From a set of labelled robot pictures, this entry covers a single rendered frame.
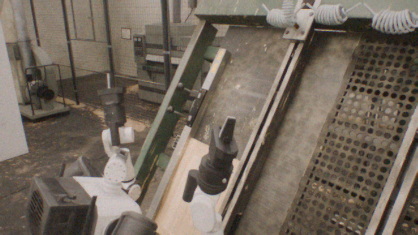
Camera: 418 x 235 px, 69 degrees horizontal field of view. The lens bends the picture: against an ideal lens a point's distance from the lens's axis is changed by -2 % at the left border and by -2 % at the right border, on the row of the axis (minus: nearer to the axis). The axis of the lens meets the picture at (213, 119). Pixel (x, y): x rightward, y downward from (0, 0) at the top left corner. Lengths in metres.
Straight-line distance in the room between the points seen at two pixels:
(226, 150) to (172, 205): 0.80
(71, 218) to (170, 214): 0.66
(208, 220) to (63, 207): 0.38
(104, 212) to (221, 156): 0.39
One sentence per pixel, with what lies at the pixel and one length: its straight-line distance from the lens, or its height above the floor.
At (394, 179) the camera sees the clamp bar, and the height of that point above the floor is 1.45.
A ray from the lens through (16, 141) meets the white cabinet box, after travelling 4.97.
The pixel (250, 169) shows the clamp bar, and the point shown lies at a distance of 1.17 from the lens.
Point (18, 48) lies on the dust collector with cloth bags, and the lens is 6.84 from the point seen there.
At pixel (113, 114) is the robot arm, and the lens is 1.29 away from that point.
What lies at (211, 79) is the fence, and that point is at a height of 1.57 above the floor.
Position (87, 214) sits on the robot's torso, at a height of 1.35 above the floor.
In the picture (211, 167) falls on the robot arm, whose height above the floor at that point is 1.51.
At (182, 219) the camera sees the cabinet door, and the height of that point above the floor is 1.01.
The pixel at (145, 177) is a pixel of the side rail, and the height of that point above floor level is 1.02.
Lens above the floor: 1.89
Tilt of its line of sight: 20 degrees down
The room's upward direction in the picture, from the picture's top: straight up
